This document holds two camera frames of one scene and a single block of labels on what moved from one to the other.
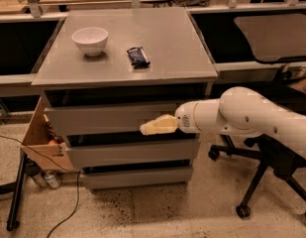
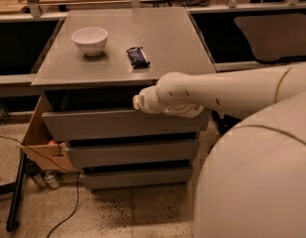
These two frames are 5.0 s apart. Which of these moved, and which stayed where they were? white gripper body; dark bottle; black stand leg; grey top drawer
Moved: white gripper body
Stayed: black stand leg; grey top drawer; dark bottle
